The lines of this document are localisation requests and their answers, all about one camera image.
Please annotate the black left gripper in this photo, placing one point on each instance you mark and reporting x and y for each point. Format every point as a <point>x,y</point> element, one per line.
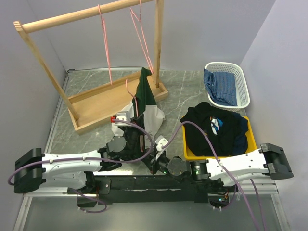
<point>139,120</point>

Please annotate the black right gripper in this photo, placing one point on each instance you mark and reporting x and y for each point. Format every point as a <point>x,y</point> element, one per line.
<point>153,163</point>

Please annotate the pink wire hanger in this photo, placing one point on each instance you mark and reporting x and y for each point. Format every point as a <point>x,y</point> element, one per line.
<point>105,44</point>
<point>137,22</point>
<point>136,113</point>

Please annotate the white and green t shirt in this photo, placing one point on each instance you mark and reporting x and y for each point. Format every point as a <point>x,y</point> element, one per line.
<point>153,117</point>

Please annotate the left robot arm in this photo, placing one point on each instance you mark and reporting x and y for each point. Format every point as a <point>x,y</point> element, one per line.
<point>35,169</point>

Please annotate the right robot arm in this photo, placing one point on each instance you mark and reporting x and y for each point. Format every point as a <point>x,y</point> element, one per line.
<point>269,160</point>

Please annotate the wooden clothes rack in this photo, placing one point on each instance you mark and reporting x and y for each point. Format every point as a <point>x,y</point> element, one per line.
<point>94,107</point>

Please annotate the black clothes pile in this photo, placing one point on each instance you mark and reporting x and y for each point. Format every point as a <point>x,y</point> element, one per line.
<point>225,130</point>

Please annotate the yellow plastic tray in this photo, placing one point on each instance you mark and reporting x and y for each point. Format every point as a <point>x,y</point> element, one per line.
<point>190,156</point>

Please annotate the blue checked cloth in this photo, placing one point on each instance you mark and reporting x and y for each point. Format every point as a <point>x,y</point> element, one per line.
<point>221,87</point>

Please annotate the white plastic basket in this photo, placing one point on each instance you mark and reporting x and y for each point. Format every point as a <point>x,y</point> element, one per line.
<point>242,94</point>

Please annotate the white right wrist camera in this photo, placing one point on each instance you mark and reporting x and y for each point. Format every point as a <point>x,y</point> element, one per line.
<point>161,142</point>

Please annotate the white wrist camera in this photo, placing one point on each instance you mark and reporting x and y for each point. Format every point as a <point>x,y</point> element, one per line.
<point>121,119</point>
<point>161,142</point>

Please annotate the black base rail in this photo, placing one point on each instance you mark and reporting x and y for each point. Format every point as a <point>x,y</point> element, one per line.
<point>149,189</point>

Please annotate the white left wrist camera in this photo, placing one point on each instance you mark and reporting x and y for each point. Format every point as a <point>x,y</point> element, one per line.
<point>121,119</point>

